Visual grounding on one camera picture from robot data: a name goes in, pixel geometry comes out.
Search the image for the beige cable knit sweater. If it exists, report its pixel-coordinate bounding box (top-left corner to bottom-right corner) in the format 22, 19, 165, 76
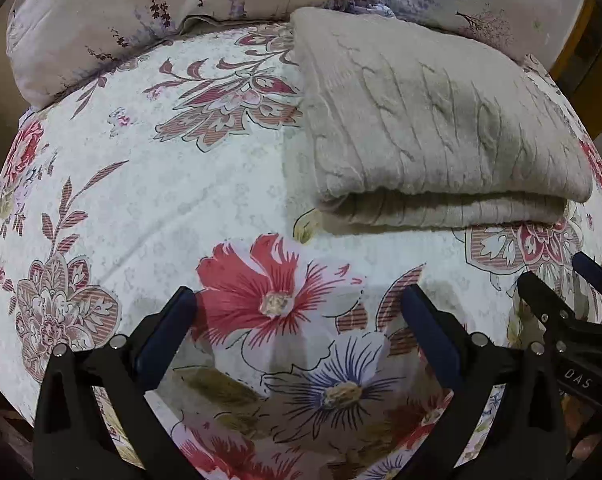
286, 8, 593, 228

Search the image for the floral white bed sheet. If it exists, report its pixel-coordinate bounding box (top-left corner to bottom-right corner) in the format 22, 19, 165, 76
0, 24, 602, 479

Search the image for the pink floral pillow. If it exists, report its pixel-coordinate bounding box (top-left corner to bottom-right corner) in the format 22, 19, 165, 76
7, 0, 348, 110

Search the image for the wooden bed headboard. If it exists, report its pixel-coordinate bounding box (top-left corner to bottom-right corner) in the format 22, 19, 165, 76
550, 0, 602, 139

